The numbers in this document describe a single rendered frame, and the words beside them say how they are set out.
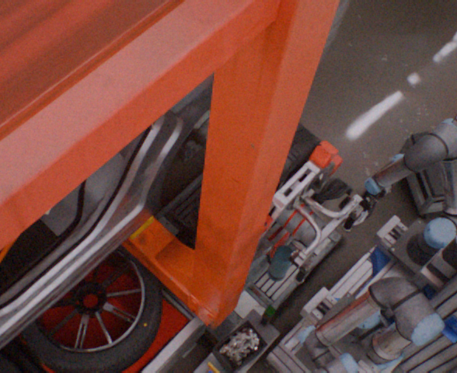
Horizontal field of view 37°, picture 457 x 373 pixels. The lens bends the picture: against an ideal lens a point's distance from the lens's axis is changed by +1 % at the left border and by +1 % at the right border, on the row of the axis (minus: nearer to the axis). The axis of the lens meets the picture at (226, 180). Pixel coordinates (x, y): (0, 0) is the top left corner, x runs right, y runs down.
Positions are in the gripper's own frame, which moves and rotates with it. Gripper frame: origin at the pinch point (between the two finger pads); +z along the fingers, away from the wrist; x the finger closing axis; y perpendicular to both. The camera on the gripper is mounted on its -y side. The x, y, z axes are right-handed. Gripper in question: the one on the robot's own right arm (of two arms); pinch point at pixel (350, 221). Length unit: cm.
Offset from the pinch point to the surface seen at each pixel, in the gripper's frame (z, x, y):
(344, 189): 1.0, -8.9, 20.5
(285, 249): 27.3, -13.1, -9.0
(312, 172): 9.4, -22.0, 29.0
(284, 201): 27.2, -21.6, 29.0
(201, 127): 16, -76, 8
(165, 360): 93, -23, -44
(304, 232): 21.8, -10.4, 6.1
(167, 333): 82, -33, -56
